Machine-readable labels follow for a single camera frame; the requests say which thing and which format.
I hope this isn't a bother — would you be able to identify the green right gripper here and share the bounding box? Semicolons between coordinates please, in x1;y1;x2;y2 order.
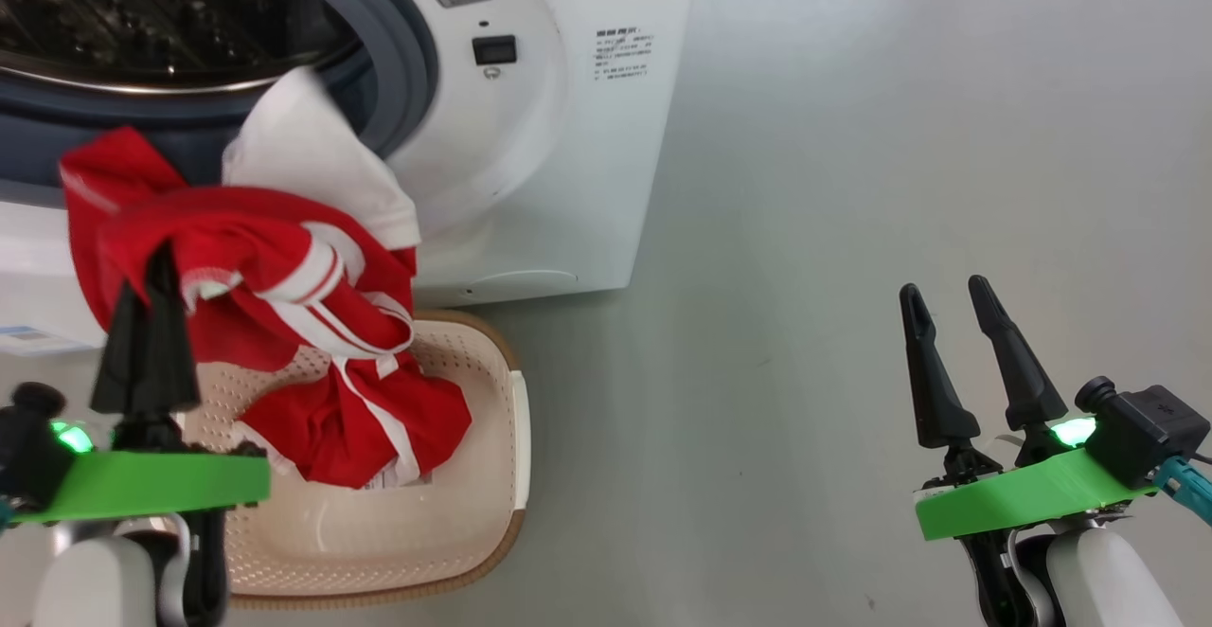
899;275;1161;627

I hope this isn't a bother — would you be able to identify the round white filter cover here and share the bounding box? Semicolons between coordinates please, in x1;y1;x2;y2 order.
466;270;579;301

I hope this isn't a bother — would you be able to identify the steel washer drum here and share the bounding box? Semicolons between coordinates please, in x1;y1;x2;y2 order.
0;0;365;96

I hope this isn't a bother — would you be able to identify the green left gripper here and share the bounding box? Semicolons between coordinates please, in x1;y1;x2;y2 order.
9;241;271;627

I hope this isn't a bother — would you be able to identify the teal right cable connector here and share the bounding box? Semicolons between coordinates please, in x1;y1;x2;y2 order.
1155;457;1212;526

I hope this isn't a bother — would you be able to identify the cream basket with brown rim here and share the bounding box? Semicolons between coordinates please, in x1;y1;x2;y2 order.
175;310;531;609

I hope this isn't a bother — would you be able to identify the blue energy label sticker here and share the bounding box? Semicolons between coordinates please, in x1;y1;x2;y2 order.
0;326;105;356

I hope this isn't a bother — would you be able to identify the white front-load washing machine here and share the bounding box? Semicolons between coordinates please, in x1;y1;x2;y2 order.
0;0;704;356

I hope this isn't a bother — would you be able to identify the red and white garment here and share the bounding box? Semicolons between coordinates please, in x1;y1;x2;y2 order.
59;66;472;490

